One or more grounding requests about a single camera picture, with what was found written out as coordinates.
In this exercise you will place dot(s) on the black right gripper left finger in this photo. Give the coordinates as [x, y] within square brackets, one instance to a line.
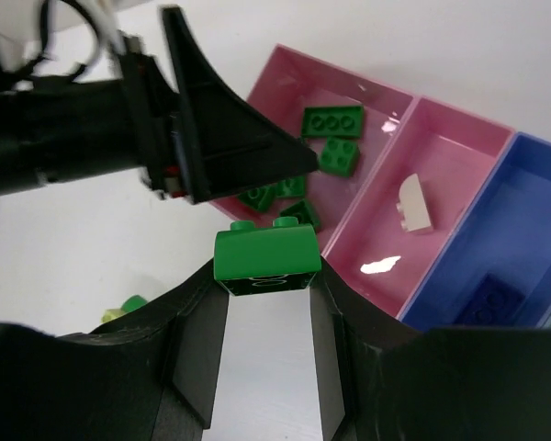
[149, 375]

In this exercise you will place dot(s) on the blue plastic container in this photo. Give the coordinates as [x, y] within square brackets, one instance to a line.
[506, 233]

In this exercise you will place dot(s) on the green lego brick with studs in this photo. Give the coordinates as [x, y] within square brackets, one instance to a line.
[253, 260]

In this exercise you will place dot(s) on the pink plastic container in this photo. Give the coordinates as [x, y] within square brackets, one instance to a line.
[452, 152]

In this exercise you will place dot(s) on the small green lego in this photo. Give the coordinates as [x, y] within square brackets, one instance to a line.
[339, 156]

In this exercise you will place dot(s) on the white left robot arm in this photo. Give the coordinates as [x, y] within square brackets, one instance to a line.
[57, 129]

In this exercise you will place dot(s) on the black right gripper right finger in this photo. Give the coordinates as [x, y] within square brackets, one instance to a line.
[379, 379]

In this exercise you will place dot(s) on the dark blue lego brick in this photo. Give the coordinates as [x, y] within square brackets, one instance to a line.
[493, 303]

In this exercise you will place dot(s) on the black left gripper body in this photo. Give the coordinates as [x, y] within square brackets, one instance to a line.
[160, 118]

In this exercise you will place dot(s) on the white piece in pink container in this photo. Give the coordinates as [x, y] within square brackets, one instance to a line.
[414, 214]

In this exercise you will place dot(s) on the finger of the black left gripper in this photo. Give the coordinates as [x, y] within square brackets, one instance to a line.
[223, 145]

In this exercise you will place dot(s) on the lime and green lego stack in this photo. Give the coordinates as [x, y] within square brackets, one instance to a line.
[131, 304]

